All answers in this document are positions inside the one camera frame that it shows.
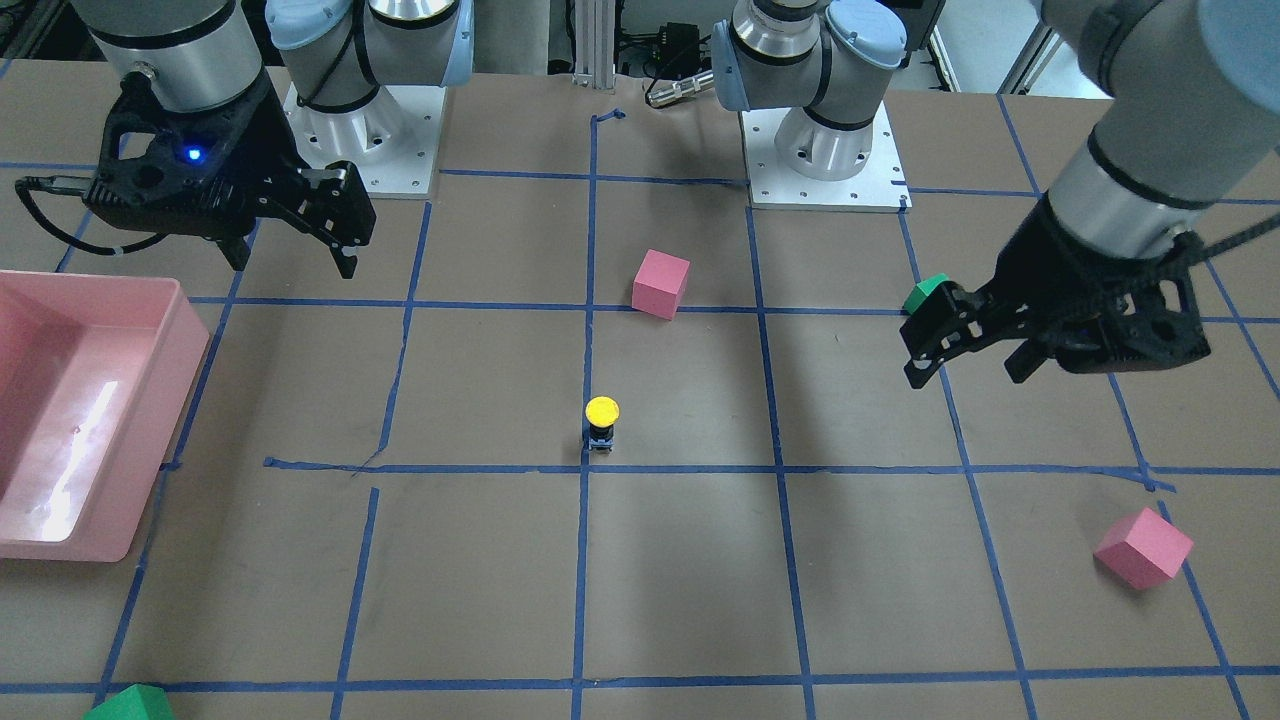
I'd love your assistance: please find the pink foam cube centre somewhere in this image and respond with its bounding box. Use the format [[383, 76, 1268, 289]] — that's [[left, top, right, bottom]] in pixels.
[[630, 249, 691, 322]]

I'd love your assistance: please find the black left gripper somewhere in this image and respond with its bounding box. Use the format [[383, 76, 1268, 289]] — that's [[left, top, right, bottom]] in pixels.
[[900, 196, 1211, 389]]

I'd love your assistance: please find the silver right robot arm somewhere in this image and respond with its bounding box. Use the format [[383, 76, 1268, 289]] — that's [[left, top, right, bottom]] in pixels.
[[51, 1, 475, 279]]

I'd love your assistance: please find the pink plastic bin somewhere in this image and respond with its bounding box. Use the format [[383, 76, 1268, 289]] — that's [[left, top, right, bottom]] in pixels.
[[1, 270, 210, 562]]

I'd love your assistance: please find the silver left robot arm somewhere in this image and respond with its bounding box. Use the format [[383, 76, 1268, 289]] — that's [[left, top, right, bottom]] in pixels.
[[709, 1, 1279, 388]]

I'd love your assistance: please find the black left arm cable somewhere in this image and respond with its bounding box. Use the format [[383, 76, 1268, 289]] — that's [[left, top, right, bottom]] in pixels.
[[1041, 210, 1280, 331]]

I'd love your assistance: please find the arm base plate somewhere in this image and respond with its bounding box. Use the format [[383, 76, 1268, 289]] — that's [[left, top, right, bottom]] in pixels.
[[284, 86, 448, 200], [739, 104, 913, 213]]

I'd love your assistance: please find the pink foam cube side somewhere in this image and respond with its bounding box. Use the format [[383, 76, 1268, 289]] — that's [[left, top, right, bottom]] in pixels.
[[1093, 509, 1196, 591]]

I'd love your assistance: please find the green foam cube near edge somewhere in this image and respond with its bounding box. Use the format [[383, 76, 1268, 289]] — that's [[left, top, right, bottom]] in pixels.
[[83, 684, 177, 720]]

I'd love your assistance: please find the aluminium profile post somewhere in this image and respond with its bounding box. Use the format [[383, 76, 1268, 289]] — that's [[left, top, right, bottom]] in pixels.
[[570, 0, 620, 94]]

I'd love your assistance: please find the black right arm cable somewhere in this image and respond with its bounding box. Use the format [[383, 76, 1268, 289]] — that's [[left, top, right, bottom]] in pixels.
[[14, 176, 172, 258]]

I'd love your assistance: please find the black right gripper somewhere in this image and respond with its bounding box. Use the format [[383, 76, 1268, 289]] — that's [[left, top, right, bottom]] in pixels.
[[83, 70, 378, 279]]

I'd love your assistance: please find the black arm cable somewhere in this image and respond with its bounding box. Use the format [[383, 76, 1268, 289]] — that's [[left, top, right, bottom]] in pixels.
[[14, 176, 172, 258], [1041, 210, 1280, 331]]

